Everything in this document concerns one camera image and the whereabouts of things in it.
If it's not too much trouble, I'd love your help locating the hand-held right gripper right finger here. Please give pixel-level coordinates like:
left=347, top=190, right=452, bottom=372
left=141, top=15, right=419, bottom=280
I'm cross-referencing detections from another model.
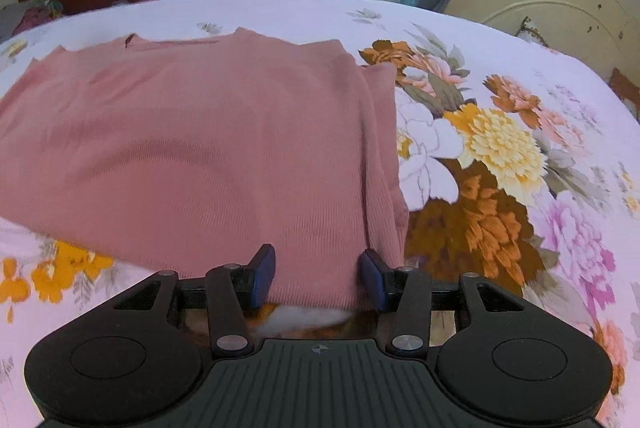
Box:
left=359, top=249, right=531, bottom=356

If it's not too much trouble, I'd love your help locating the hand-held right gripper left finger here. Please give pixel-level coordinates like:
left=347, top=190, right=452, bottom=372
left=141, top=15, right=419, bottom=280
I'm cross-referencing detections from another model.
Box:
left=102, top=244, right=277, bottom=359

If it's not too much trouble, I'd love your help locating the pink knit sweater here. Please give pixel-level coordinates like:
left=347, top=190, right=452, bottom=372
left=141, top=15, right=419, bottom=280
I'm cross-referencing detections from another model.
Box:
left=0, top=28, right=411, bottom=311

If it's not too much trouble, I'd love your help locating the pile of clothes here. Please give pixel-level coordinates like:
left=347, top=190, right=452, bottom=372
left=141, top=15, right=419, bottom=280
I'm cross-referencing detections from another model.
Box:
left=0, top=0, right=66, bottom=42

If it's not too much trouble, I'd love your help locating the floral bed sheet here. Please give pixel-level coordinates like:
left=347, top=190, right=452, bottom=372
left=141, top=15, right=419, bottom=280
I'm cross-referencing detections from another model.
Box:
left=0, top=0, right=640, bottom=428

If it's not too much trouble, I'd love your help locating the white patterned pillow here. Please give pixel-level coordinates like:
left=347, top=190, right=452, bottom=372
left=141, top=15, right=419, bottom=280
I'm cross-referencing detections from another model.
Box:
left=517, top=15, right=552, bottom=47

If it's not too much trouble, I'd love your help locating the brown patterned pillow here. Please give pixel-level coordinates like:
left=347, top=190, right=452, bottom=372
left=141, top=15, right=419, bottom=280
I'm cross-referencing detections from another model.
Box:
left=607, top=68, right=640, bottom=121

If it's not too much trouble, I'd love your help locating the cream curved headboard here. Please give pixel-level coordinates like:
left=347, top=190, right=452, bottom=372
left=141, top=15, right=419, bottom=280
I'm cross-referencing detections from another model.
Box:
left=442, top=0, right=640, bottom=76

